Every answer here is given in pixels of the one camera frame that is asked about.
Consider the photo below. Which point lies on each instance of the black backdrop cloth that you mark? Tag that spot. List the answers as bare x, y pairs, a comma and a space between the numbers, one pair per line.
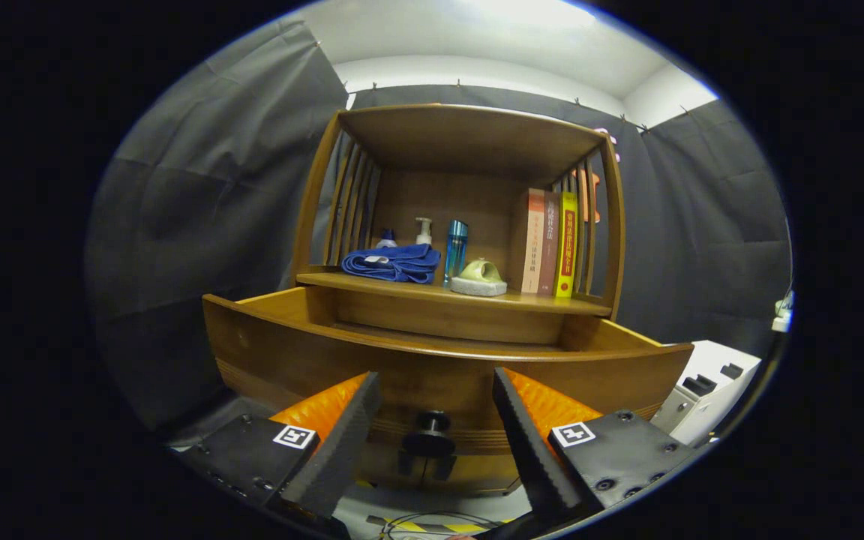
199, 210

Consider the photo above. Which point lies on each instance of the beige orange book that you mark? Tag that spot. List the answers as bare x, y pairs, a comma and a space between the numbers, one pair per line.
533, 240

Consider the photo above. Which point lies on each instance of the white appliance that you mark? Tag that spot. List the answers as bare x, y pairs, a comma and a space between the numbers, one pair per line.
709, 382

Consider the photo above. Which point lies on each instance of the brown book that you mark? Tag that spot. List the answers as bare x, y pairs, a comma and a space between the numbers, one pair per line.
550, 244

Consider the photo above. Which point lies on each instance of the tall blue glass bottle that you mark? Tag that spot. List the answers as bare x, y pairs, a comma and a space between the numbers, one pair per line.
455, 251

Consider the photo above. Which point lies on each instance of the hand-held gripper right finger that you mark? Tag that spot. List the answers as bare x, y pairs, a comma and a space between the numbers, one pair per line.
533, 450

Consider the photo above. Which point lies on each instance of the folded blue towel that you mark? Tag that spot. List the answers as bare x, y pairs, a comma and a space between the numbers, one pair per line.
402, 264

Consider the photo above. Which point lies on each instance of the white pump bottle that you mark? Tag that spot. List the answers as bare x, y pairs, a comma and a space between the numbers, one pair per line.
424, 235

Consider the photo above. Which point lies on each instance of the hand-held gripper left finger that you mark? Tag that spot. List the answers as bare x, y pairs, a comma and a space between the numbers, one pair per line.
342, 450

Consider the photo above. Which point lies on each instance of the wooden countertop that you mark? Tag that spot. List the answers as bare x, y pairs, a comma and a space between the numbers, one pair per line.
522, 300

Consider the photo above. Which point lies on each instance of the yellow book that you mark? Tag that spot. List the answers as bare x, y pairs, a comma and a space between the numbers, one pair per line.
565, 244

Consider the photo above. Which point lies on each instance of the wooden cabinet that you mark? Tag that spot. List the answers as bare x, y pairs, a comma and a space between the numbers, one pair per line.
469, 135

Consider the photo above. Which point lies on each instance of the small blue white bottle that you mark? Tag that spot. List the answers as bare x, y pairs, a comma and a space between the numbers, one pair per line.
387, 241

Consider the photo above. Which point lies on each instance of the wooden drawer with black knob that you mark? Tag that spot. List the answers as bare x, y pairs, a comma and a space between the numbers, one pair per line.
432, 382

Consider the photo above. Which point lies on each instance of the small white green device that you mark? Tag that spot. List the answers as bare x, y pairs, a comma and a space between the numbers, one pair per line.
781, 319

